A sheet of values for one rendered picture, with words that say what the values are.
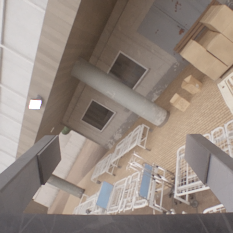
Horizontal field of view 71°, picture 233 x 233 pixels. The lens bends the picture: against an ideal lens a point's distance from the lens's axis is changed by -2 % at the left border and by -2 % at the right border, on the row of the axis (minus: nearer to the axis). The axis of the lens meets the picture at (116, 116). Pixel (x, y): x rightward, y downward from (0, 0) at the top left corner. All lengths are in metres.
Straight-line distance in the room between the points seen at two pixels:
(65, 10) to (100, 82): 2.32
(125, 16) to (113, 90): 2.74
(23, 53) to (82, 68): 1.52
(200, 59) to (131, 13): 3.19
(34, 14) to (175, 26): 4.31
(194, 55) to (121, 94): 2.21
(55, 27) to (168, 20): 4.01
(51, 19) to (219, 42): 3.37
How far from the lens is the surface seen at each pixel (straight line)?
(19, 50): 4.74
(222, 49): 4.39
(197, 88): 5.00
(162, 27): 6.48
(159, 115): 5.40
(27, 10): 4.27
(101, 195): 5.29
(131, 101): 5.12
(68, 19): 3.40
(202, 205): 3.28
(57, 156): 0.17
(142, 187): 3.55
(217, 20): 4.25
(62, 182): 11.27
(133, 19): 6.54
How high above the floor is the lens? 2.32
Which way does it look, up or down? 9 degrees down
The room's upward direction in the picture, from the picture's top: 60 degrees counter-clockwise
